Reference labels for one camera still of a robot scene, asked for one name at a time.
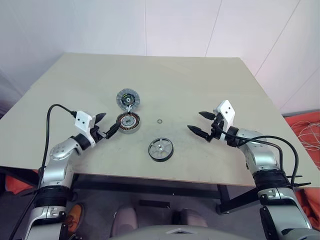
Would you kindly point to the black spoked rotor wheel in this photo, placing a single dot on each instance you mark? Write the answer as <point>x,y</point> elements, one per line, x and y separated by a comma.
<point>160,148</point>

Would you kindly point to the orange fabric cushion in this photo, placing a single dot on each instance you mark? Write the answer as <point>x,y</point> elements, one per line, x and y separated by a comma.
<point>305,160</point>

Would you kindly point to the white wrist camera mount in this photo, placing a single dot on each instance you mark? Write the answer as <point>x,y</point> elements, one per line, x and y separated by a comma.
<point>83,121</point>
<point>226,110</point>

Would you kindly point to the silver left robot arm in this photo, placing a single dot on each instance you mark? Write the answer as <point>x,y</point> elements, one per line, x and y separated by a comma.
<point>60,150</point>

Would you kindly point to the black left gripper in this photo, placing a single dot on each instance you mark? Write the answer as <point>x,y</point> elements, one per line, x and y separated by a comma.
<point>98,136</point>

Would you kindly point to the grey motor housing cover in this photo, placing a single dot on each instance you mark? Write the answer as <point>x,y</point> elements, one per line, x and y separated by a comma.
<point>120,96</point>

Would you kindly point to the orange shoe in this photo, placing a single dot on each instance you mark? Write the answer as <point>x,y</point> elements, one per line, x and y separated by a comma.
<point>76,212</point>

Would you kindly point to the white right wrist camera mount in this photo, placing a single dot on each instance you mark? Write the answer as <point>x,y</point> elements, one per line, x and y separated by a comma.
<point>226,110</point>

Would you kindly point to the copper wound motor stator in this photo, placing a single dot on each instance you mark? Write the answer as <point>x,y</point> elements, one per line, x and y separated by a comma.
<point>130,121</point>

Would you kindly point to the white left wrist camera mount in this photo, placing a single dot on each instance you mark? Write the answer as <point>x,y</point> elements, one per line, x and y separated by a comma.
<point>83,121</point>

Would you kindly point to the grey robot torso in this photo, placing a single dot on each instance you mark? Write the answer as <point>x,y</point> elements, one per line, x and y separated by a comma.
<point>150,233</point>

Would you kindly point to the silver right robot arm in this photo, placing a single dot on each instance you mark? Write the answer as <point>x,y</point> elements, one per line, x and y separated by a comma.
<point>262,155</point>

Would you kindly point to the dark rounded pinkish shape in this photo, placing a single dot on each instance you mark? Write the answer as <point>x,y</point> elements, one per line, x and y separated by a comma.
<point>125,220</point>

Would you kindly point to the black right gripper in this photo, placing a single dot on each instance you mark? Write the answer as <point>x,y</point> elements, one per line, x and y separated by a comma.
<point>215,128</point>

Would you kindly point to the black table frame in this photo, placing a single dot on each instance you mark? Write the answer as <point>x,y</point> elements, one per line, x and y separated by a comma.
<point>150,188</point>

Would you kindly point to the orange fabric under table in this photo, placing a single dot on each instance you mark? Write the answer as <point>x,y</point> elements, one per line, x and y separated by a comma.
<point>17,185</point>

